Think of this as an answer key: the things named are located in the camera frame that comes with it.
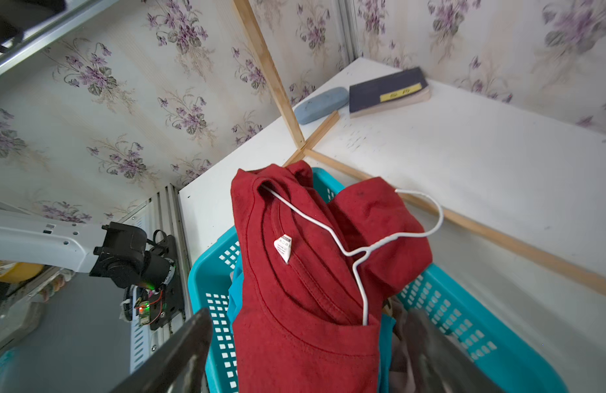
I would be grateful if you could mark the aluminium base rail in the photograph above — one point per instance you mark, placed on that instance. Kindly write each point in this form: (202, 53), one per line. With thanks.
(162, 306)

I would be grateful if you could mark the wooden clothes rack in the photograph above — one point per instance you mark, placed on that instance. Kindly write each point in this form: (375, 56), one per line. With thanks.
(524, 182)

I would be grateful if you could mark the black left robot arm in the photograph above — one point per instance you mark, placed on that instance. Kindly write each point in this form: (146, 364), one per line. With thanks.
(123, 105)

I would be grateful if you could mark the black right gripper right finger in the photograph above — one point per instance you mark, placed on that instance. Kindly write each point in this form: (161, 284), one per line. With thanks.
(437, 364)

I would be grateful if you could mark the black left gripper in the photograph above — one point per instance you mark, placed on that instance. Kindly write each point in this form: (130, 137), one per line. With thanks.
(17, 16)

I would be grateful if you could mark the dark blue book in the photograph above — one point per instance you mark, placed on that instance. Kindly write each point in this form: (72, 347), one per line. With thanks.
(389, 92)

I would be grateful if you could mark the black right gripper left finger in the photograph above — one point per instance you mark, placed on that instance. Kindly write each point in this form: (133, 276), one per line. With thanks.
(180, 361)

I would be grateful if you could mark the grey blue sponge pad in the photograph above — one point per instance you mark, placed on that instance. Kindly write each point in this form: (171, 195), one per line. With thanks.
(322, 105)

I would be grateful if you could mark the pink t-shirt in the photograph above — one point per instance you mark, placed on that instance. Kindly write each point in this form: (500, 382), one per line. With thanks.
(401, 376)

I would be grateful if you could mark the turquoise t-shirt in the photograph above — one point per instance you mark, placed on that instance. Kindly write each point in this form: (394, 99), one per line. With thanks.
(235, 304)

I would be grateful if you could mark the dark red t-shirt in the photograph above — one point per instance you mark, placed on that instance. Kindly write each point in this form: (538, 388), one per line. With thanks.
(300, 328)

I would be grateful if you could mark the white hanger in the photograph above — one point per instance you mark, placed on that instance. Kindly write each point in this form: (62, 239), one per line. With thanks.
(354, 221)

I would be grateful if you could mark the teal plastic laundry basket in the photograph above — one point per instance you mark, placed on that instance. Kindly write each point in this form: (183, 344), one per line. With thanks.
(496, 350)

